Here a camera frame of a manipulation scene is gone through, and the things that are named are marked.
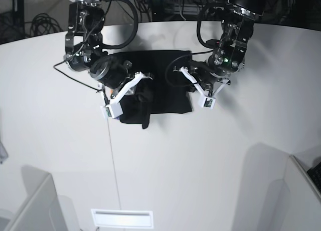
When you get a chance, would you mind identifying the white partition panel right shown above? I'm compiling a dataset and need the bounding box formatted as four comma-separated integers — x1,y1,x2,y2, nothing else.
260,154,321,231

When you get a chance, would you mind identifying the black T-shirt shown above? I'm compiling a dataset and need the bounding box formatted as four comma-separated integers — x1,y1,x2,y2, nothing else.
115,50,192,129

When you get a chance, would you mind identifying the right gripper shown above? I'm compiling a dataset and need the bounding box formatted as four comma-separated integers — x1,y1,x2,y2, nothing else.
89,57,135,98

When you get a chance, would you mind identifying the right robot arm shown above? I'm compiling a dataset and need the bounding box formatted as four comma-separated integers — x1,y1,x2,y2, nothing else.
63,0,139,90

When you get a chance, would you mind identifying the white table slot plate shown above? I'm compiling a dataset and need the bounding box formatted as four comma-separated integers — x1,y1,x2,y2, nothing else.
91,209,154,229

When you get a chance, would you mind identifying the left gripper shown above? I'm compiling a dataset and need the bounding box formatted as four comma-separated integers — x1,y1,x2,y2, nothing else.
189,60,231,96

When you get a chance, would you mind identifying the white partition panel left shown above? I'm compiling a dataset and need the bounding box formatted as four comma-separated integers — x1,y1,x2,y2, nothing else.
1,165,81,230

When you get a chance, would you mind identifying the black keyboard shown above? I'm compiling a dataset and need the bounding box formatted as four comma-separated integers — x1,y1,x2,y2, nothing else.
307,163,321,192

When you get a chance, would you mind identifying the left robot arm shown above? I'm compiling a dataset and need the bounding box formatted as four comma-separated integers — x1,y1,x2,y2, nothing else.
165,0,267,93

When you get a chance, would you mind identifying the white partition panel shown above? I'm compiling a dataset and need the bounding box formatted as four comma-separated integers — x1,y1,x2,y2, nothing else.
1,165,81,230
260,154,321,231

